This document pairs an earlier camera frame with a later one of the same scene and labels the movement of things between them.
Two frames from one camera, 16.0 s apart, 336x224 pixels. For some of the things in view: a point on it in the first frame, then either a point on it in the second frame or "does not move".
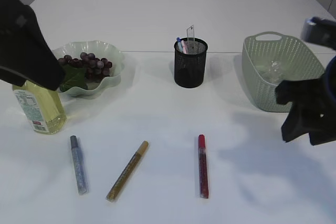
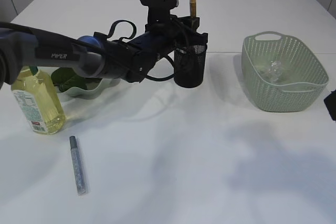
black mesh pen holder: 189,67 does not move
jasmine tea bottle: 43,106 does not move
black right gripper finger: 323,131 -> 330,103
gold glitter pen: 126,172 -> 192,1
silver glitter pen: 79,169 does not move
